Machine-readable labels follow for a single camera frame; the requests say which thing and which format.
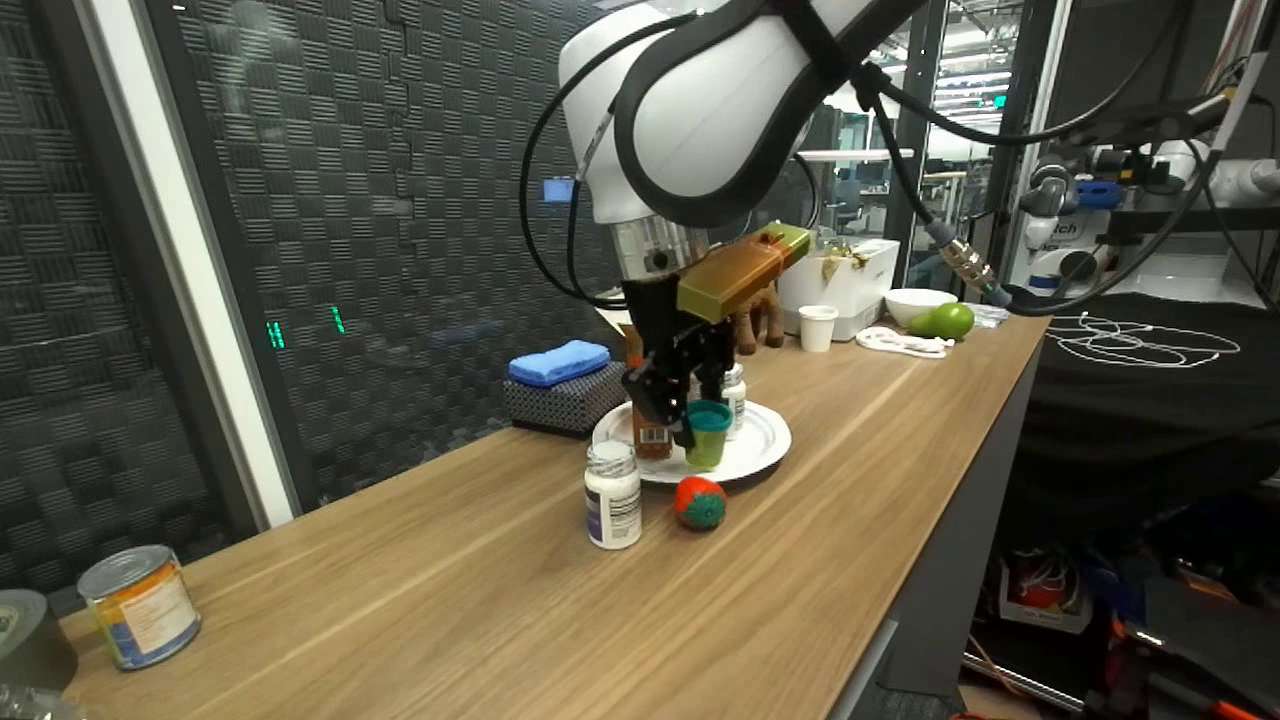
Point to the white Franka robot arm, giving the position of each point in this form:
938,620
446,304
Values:
722,106

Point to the tin can with label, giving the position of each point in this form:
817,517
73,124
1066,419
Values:
140,611

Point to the small white pill bottle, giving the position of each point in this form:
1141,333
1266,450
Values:
738,392

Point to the orange green ball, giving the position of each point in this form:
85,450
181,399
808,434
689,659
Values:
696,507

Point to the blue folded cloth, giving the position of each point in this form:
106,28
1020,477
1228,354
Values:
556,361

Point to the white bowl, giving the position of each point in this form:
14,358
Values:
912,304

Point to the grey box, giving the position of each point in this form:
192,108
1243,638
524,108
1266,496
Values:
566,406

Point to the white foam cup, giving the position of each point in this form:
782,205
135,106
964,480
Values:
817,329

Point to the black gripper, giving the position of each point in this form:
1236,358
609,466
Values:
660,322

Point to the brown green wrist camera mount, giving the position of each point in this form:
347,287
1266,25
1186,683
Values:
742,273

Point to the white paper plate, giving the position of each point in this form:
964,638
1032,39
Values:
753,444

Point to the white blue machine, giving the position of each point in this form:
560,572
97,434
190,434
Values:
1066,247

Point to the green fruit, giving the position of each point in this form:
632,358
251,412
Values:
951,322

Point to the dark tape roll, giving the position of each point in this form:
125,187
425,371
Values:
27,644

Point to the large white pill bottle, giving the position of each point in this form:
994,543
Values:
613,507

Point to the black cloth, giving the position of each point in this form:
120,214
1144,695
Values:
1144,402

